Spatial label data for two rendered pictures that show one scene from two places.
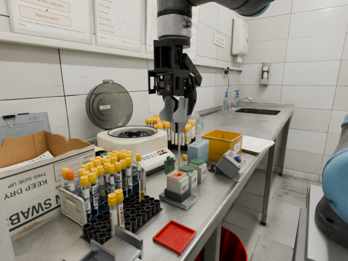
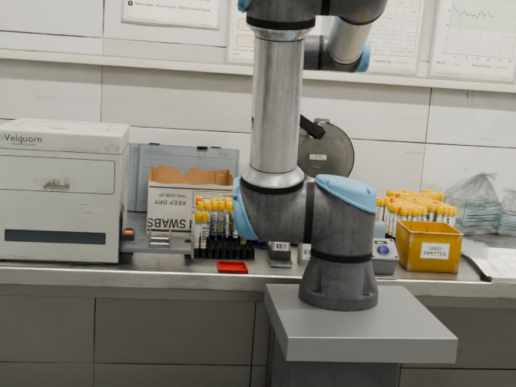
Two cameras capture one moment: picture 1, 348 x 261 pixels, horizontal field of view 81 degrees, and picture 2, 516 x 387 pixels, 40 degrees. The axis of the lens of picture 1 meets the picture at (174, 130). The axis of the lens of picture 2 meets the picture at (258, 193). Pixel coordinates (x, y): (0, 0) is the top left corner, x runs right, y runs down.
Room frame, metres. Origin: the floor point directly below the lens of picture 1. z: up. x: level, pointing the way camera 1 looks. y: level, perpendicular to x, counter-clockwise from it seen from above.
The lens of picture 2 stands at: (-0.64, -1.23, 1.34)
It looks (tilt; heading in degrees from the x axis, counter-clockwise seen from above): 10 degrees down; 49
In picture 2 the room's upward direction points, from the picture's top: 4 degrees clockwise
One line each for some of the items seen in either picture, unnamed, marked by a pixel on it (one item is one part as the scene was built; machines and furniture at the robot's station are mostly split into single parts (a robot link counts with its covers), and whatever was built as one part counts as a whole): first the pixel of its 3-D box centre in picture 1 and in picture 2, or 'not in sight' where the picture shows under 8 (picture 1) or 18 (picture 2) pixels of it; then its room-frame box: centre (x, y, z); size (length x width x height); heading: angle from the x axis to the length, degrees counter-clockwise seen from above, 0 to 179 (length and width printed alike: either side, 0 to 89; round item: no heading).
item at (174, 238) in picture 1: (175, 235); (232, 267); (0.37, 0.00, 0.88); 0.07 x 0.07 x 0.01; 56
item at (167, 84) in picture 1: (172, 69); not in sight; (0.48, 0.00, 1.22); 0.09 x 0.08 x 0.12; 145
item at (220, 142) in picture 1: (221, 146); (426, 246); (0.83, -0.20, 0.93); 0.13 x 0.13 x 0.10; 53
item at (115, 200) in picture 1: (124, 200); (219, 232); (0.42, 0.11, 0.93); 0.17 x 0.09 x 0.11; 147
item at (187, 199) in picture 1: (177, 193); (279, 255); (0.51, -0.01, 0.89); 0.09 x 0.05 x 0.04; 55
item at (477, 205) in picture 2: not in sight; (468, 200); (1.33, 0.01, 0.97); 0.26 x 0.17 x 0.19; 167
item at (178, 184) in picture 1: (177, 185); (279, 243); (0.51, -0.01, 0.92); 0.05 x 0.04 x 0.06; 55
